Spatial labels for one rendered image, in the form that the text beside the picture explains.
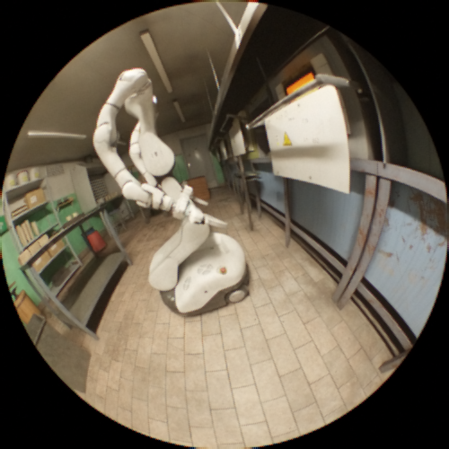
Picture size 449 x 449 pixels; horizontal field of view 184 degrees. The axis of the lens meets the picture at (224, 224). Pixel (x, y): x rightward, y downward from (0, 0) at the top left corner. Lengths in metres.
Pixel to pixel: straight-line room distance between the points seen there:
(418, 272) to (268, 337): 0.82
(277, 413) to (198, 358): 0.55
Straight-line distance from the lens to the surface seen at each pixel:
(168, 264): 0.84
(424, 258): 0.72
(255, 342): 0.90
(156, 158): 0.70
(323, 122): 0.62
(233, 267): 0.78
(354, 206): 0.80
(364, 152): 0.67
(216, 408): 0.91
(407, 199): 0.68
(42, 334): 1.35
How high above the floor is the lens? 0.87
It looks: 25 degrees down
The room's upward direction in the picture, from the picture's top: 13 degrees counter-clockwise
